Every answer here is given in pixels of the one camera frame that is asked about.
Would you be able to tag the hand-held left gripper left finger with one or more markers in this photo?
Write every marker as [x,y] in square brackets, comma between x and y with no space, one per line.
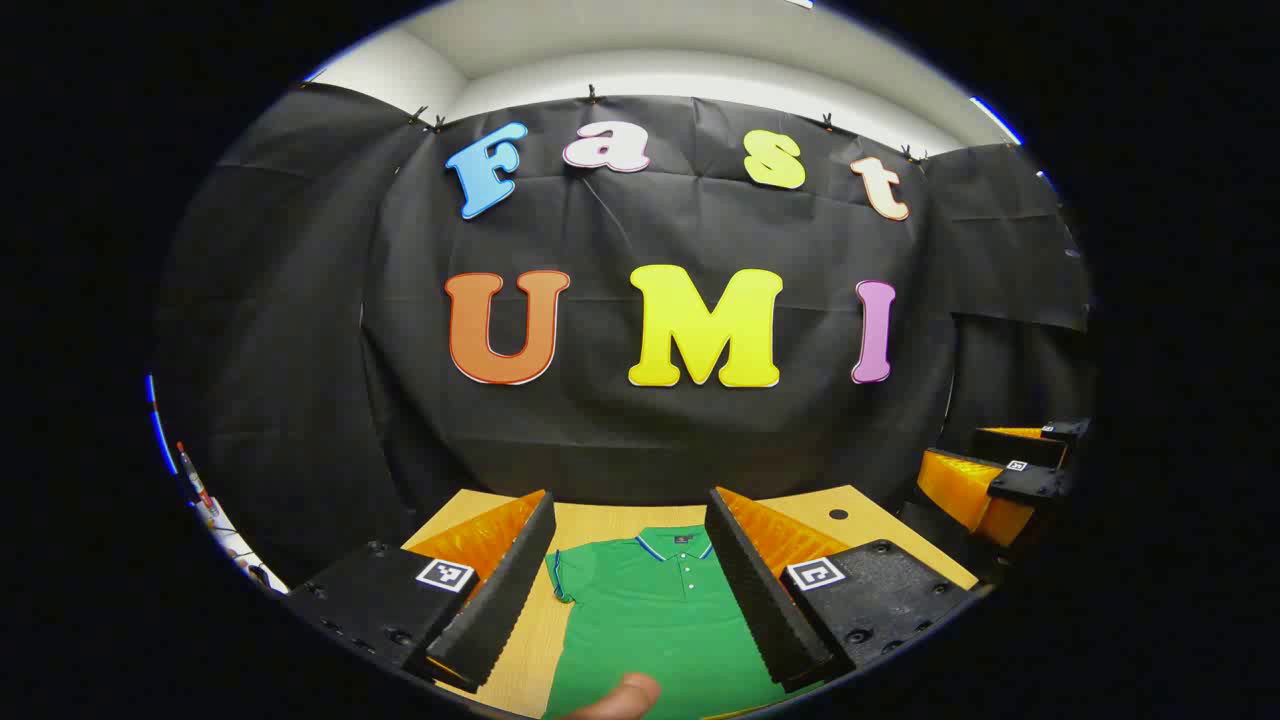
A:
[505,590]

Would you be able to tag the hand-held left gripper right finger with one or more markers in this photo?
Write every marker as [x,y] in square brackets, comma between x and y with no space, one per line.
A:
[760,600]

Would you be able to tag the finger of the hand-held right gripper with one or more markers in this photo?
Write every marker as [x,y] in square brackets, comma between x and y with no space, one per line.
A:
[1020,448]
[1030,483]

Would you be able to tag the green T-shirt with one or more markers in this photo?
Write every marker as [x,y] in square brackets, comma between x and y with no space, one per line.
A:
[650,620]

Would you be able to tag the black backdrop cloth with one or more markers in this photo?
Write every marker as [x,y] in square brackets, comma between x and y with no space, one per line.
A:
[600,440]

